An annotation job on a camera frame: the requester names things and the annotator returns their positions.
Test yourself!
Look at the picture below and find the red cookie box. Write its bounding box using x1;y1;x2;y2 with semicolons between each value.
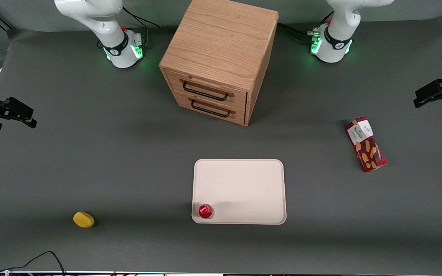
345;117;388;173

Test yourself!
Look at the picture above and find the thin black table cable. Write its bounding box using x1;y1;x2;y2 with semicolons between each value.
0;251;66;276

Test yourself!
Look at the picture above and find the yellow lemon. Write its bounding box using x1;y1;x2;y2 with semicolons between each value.
73;211;95;228

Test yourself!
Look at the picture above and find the plain wooden drawer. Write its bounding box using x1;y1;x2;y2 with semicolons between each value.
174;90;247;126

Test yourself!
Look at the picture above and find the short black drawer handle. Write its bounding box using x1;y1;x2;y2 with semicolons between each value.
188;97;236;118

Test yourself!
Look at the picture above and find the black right base cable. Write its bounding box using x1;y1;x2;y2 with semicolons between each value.
122;6;161;47

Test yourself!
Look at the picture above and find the wooden two-drawer cabinet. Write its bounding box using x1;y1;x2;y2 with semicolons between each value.
159;0;279;127

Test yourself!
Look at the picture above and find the beige rectangular tray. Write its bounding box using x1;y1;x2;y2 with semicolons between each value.
191;159;287;225

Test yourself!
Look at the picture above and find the black left base cable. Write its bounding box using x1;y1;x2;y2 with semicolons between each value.
277;11;335;43

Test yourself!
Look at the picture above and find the wooden drawer with notch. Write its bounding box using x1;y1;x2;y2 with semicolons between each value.
164;69;248;112

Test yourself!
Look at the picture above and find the long black drawer handle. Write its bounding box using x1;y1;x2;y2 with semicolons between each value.
180;79;234;102

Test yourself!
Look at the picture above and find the black base cable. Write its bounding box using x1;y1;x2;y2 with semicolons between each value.
277;11;335;43
122;6;161;47

